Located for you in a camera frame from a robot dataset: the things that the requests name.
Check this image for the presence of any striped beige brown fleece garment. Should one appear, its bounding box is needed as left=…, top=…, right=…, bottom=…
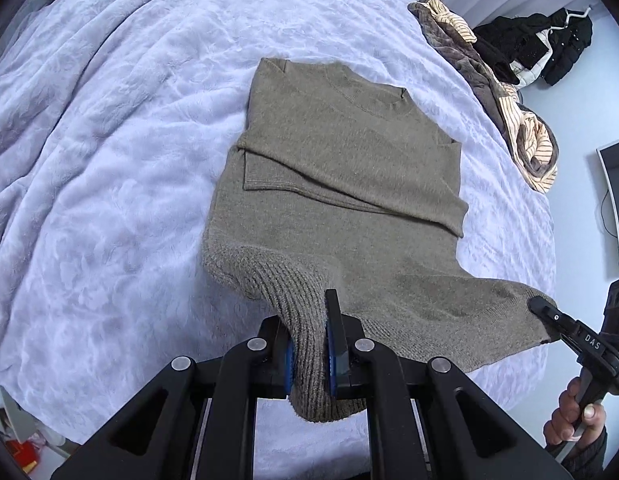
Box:
left=408, top=0, right=560, bottom=195

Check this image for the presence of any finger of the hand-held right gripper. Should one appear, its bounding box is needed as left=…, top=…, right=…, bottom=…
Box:
left=527, top=296, right=619, bottom=376

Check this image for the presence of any olive brown knit sweater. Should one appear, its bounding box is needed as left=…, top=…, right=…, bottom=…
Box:
left=202, top=57, right=557, bottom=423

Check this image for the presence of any person's right forearm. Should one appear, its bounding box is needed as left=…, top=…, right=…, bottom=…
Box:
left=547, top=427, right=610, bottom=480

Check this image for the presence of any red packet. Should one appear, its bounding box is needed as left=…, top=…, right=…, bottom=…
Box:
left=4, top=439, right=41, bottom=472

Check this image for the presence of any lavender plush blanket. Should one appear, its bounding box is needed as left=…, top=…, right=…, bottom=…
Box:
left=0, top=0, right=560, bottom=471

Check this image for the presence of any black garment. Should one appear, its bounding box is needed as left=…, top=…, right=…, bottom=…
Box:
left=489, top=57, right=521, bottom=86

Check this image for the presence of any black cable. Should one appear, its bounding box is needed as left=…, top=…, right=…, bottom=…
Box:
left=600, top=195, right=619, bottom=238

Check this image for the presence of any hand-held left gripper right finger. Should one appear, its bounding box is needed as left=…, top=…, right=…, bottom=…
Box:
left=325, top=289, right=573, bottom=480

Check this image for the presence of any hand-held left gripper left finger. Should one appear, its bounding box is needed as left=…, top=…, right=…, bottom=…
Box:
left=49, top=310, right=295, bottom=480

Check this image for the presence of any person's right hand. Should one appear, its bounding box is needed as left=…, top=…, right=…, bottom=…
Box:
left=543, top=377, right=610, bottom=456

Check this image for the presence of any white clothes hanger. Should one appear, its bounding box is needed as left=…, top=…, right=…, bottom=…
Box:
left=562, top=4, right=593, bottom=26

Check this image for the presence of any white box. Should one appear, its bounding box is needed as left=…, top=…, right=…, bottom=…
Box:
left=0, top=382, right=39, bottom=443

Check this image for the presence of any black jacket with white lining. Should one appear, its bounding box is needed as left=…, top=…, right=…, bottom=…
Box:
left=474, top=7, right=593, bottom=89

